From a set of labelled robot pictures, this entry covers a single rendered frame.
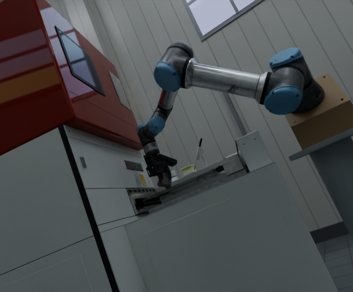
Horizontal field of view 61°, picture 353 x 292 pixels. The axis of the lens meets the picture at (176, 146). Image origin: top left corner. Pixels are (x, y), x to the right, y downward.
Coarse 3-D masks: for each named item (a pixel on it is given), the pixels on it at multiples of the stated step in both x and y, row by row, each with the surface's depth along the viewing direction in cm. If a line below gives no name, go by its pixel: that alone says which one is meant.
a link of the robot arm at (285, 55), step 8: (296, 48) 109; (280, 56) 111; (288, 56) 107; (296, 56) 106; (272, 64) 110; (280, 64) 107; (288, 64) 106; (296, 64) 106; (304, 64) 109; (304, 72) 107; (304, 80) 107
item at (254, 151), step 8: (248, 136) 119; (256, 136) 118; (240, 144) 119; (248, 144) 118; (256, 144) 118; (248, 152) 118; (256, 152) 117; (264, 152) 116; (248, 160) 117; (256, 160) 117; (264, 160) 116; (256, 168) 116
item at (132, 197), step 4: (152, 192) 170; (156, 192) 176; (132, 196) 137; (136, 196) 142; (140, 196) 148; (144, 196) 153; (148, 196) 160; (132, 200) 136; (132, 204) 136; (136, 204) 138; (160, 204) 174; (136, 208) 136; (140, 208) 141; (144, 208) 146; (148, 208) 152; (136, 212) 135; (140, 212) 138; (144, 212) 146
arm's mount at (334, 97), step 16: (320, 80) 125; (336, 96) 113; (304, 112) 117; (320, 112) 112; (336, 112) 110; (352, 112) 108; (304, 128) 114; (320, 128) 112; (336, 128) 110; (304, 144) 114
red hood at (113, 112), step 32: (32, 0) 118; (0, 32) 119; (32, 32) 116; (64, 32) 134; (0, 64) 117; (32, 64) 114; (64, 64) 118; (96, 64) 159; (0, 96) 115; (32, 96) 112; (64, 96) 109; (96, 96) 138; (0, 128) 113; (32, 128) 110; (96, 128) 123; (128, 128) 165
